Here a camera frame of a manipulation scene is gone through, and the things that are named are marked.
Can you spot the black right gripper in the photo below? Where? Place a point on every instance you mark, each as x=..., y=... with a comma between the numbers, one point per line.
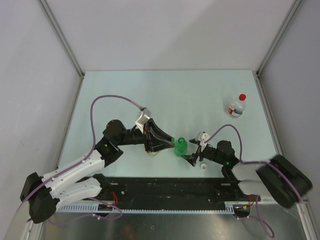
x=192, y=158

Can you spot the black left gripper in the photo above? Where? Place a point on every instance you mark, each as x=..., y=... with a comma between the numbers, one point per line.
x=150, y=127

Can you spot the green plastic bottle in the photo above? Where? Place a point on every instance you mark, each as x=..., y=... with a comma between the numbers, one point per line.
x=180, y=147

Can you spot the clear bottle with orange label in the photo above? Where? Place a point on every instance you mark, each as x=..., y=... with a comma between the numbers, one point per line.
x=153, y=153

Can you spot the white bottle cap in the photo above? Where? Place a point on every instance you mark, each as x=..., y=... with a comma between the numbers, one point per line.
x=203, y=166

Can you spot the clear bottle with red label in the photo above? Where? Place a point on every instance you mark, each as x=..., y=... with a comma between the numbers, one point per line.
x=237, y=107

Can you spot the red bottle cap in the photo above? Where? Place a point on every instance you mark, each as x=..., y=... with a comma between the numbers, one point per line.
x=242, y=97

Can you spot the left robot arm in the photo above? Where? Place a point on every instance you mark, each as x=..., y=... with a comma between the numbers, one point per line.
x=79, y=180

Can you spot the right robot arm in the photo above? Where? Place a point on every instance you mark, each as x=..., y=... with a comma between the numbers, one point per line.
x=276, y=178

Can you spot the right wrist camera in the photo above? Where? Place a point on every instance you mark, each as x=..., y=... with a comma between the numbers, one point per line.
x=202, y=139

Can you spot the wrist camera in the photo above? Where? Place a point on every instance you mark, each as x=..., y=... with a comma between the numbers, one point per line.
x=143, y=116
x=202, y=139

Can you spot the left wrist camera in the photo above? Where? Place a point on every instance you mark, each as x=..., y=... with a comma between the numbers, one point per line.
x=143, y=116

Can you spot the grey slotted cable duct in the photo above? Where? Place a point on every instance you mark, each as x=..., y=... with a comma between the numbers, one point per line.
x=93, y=207

